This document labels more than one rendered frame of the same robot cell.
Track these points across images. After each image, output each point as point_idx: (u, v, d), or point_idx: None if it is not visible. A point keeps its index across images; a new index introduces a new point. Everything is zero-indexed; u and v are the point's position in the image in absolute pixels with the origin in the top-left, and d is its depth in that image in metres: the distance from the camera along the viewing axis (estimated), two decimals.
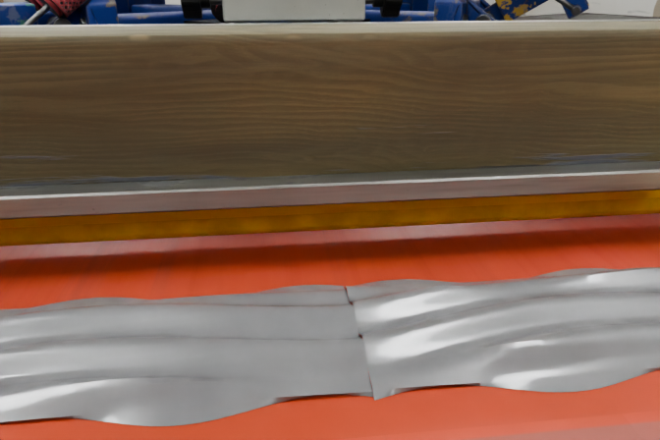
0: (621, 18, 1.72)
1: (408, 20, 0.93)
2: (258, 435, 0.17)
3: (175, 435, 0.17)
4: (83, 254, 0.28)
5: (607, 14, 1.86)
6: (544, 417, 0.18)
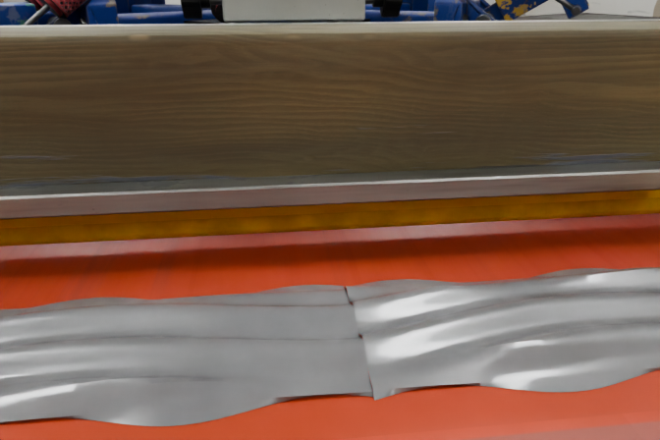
0: (621, 18, 1.72)
1: (408, 20, 0.93)
2: (258, 435, 0.17)
3: (175, 435, 0.17)
4: (83, 254, 0.28)
5: (607, 14, 1.86)
6: (544, 417, 0.18)
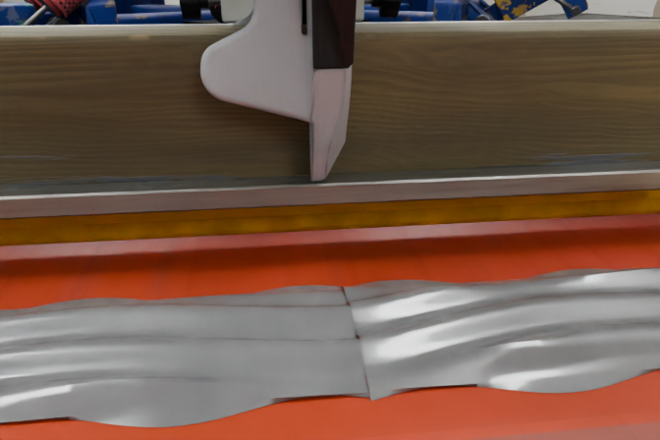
0: (621, 18, 1.72)
1: (407, 20, 0.93)
2: (254, 436, 0.17)
3: (171, 436, 0.17)
4: (81, 254, 0.28)
5: (607, 15, 1.86)
6: (541, 418, 0.17)
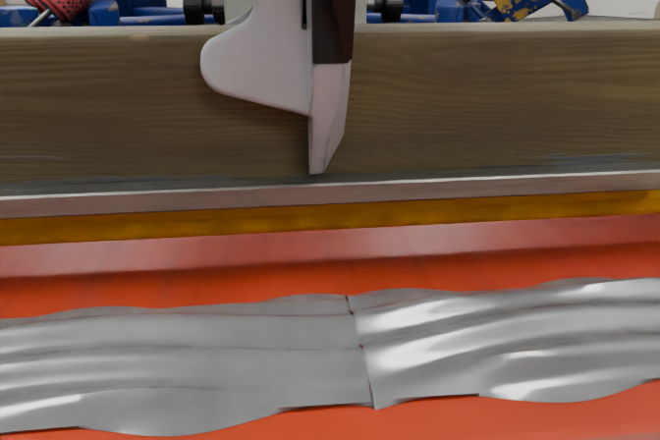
0: (622, 20, 1.72)
1: (409, 24, 0.93)
2: None
3: None
4: (87, 262, 0.28)
5: (608, 17, 1.86)
6: (542, 428, 0.18)
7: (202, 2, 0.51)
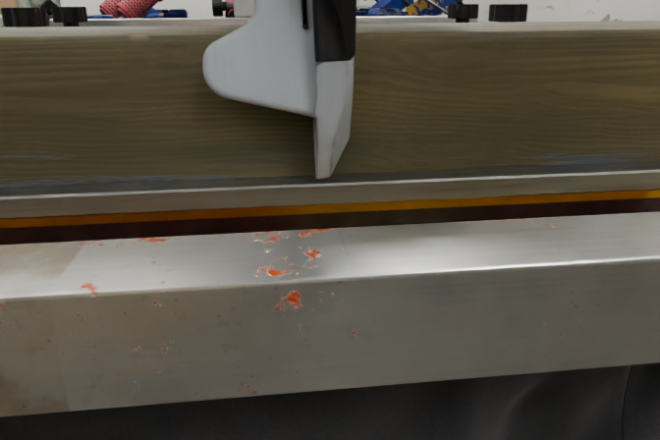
0: None
1: None
2: None
3: None
4: None
5: None
6: None
7: (222, 4, 0.97)
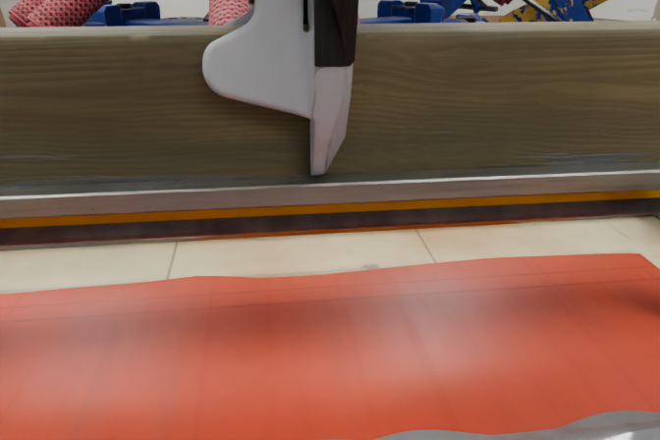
0: None
1: None
2: None
3: None
4: (76, 390, 0.25)
5: (610, 20, 1.83)
6: None
7: None
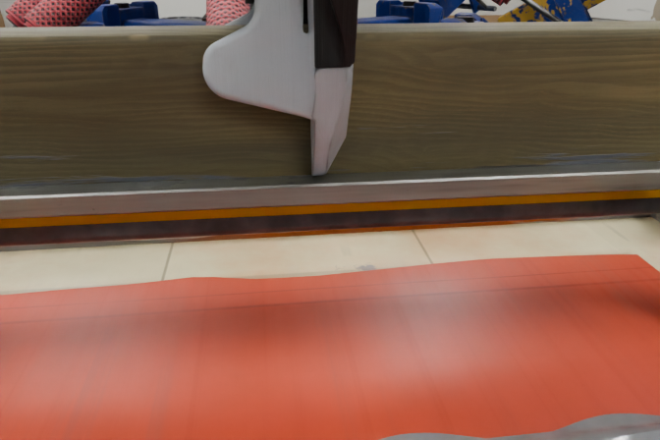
0: None
1: None
2: None
3: None
4: (69, 392, 0.25)
5: (609, 20, 1.83)
6: None
7: None
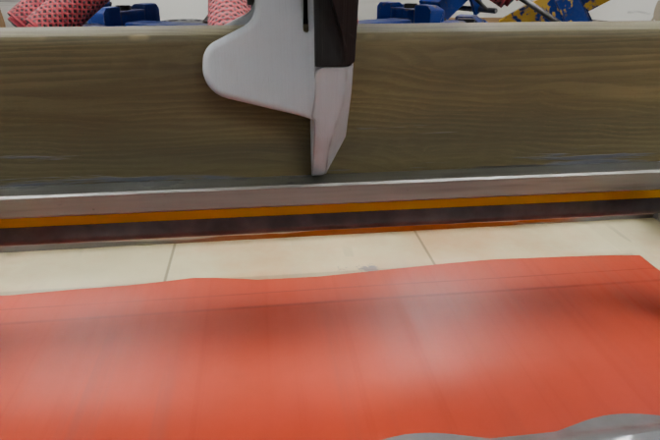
0: None
1: None
2: None
3: None
4: (72, 393, 0.25)
5: None
6: None
7: None
